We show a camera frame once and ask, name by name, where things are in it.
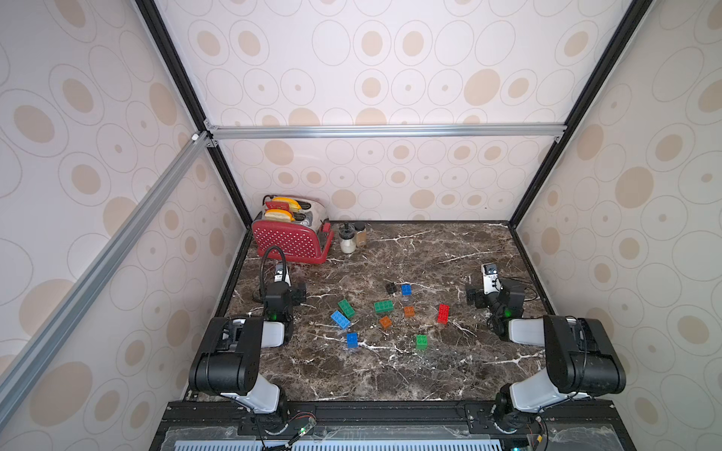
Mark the red long lego brick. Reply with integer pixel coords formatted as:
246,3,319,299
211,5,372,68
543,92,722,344
437,304,450,325

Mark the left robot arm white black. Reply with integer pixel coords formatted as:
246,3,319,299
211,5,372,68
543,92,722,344
188,281,306,419

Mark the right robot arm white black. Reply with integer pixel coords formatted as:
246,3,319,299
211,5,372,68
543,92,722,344
466,274,626,434

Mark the light blue long lego brick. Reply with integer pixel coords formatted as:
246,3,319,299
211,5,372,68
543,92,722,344
331,311,351,330

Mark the green long lego brick left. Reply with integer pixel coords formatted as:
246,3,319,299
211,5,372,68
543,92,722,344
338,299,355,319

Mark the green long lego brick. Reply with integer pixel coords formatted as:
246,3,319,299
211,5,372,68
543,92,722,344
338,299,355,319
373,301,394,314

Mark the blue small lego brick front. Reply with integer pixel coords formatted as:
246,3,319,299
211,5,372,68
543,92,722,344
346,333,358,349

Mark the green small lego brick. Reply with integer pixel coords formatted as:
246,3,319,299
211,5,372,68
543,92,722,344
416,334,428,351

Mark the green long lego brick centre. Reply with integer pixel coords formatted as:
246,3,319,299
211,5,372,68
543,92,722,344
373,301,394,314

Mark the red toy toaster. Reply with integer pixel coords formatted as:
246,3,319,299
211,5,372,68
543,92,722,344
252,195,334,264

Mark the yellow toy toast slice front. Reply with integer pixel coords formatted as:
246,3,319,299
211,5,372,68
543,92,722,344
263,209,295,223

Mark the yellow toy toast slice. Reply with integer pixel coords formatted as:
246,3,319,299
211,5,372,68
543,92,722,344
263,197,302,213
263,209,295,223

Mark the white salt shaker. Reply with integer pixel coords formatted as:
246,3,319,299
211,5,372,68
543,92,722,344
338,223,356,255

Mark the yellow toy toast slice back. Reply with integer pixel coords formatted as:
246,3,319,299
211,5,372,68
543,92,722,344
263,197,302,213

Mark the brown pepper shaker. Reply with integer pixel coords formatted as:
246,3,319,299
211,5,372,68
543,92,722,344
353,222,368,247

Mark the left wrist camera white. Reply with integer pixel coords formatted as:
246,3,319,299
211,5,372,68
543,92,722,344
274,263,291,286

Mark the black left camera cable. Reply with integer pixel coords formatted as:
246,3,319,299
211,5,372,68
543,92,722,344
258,245,289,300

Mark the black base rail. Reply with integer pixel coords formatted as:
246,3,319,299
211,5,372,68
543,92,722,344
150,400,635,450

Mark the aluminium horizontal frame bar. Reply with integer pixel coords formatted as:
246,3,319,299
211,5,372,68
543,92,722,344
195,122,567,140

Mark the aluminium left frame bar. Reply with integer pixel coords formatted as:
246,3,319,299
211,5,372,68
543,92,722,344
1,131,211,428

